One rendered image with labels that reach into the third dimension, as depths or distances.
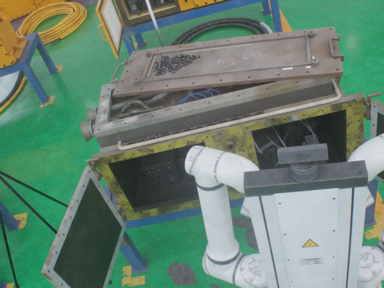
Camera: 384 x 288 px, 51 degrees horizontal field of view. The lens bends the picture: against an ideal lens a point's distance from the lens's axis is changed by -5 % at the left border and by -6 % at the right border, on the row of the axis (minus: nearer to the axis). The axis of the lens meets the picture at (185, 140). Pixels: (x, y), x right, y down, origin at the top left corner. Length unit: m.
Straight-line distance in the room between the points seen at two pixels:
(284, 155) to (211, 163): 0.49
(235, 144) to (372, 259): 0.92
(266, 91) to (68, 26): 5.24
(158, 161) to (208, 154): 1.10
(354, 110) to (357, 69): 2.26
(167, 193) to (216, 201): 1.09
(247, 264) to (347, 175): 0.89
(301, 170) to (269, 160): 1.38
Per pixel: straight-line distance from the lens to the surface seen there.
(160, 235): 3.42
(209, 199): 1.68
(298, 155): 1.12
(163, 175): 2.70
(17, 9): 8.58
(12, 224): 4.14
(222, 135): 2.21
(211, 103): 2.19
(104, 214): 2.45
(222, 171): 1.54
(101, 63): 5.78
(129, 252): 3.08
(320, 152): 1.12
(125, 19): 4.86
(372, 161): 1.53
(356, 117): 2.35
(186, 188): 2.73
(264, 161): 2.52
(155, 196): 2.76
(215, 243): 1.87
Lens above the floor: 2.68
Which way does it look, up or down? 41 degrees down
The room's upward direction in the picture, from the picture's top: 20 degrees counter-clockwise
